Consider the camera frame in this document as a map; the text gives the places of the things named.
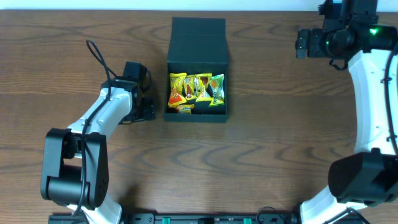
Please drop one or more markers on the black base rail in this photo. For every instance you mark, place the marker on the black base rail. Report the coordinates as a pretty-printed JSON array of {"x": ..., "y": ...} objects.
[{"x": 149, "y": 218}]

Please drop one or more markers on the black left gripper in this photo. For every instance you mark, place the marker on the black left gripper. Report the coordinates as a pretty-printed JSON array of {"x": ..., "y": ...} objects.
[{"x": 150, "y": 111}]

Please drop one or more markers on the green yellow snack packet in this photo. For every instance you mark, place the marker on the green yellow snack packet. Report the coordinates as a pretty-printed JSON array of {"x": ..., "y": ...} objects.
[{"x": 216, "y": 84}]

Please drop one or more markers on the yellow biscuit packet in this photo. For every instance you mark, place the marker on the yellow biscuit packet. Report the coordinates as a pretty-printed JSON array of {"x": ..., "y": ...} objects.
[{"x": 185, "y": 108}]

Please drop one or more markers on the yellow chocolate snack packet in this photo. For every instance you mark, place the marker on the yellow chocolate snack packet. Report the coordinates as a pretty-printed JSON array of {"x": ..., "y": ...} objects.
[{"x": 203, "y": 82}]

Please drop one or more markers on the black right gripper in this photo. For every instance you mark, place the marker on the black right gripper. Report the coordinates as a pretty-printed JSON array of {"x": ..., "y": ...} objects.
[{"x": 313, "y": 51}]

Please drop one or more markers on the yellow orange snack packet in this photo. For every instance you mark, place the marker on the yellow orange snack packet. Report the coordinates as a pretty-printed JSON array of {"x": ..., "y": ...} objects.
[{"x": 176, "y": 85}]

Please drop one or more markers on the yellow chocolate wafer packet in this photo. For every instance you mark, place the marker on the yellow chocolate wafer packet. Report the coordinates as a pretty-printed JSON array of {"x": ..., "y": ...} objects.
[{"x": 190, "y": 87}]

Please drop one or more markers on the dark green open box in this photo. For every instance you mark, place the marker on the dark green open box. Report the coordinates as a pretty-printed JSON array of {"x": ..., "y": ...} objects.
[{"x": 198, "y": 45}]

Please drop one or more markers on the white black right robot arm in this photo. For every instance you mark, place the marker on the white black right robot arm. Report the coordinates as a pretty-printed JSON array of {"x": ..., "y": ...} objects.
[{"x": 351, "y": 33}]

